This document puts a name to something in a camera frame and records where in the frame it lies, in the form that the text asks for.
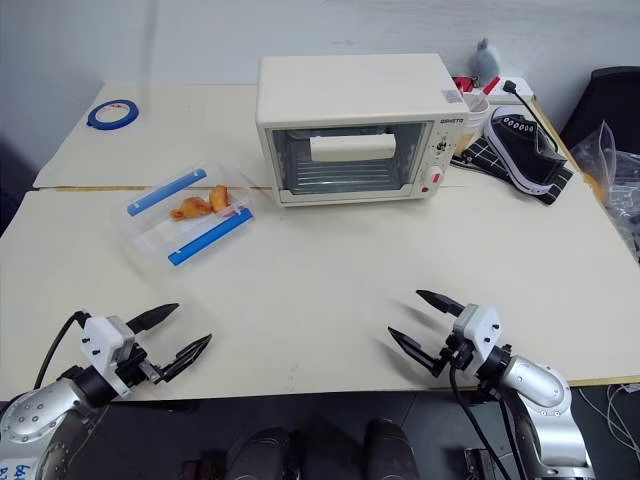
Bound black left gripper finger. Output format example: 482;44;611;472
159;333;214;385
125;302;181;336

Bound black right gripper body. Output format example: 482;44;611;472
438;332;481;376

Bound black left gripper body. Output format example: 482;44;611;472
116;341;166;389

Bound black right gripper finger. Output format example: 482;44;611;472
415;289;466;317
387;326;447;380

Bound orange fried food piece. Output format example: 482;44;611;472
169;195;214;222

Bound golden-brown bread slice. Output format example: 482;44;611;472
209;184;232;214

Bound cream toaster oven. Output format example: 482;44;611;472
255;53;472;208

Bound clear container with blue clips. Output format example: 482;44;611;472
108;158;258;274

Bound dark rounded shape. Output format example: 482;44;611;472
361;418;419;480
223;426;302;480

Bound black checkered cloth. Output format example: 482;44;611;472
449;139;576;207

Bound black canvas sneaker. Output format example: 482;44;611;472
481;105;569;197

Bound white cup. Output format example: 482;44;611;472
460;91;491;152

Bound blue tape roll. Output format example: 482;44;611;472
85;98;142;133

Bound clear plastic bag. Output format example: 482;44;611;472
569;120;640;262

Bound white power strip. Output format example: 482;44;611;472
452;75;537;106

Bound grey plush toy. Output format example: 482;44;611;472
466;38;503;79

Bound black chair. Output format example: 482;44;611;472
558;66;640;152

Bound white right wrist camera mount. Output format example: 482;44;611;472
451;302;502;362

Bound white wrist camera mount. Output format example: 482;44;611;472
79;315;139;392
451;302;502;362

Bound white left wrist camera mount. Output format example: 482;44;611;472
79;315;139;392

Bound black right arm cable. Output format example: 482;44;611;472
446;365;522;480

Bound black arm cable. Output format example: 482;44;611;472
446;365;522;480
31;310;94;389

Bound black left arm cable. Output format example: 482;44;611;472
31;310;94;389

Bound white thin cables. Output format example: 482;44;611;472
603;381;640;467

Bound black plug with cable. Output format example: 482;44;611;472
500;79;569;162

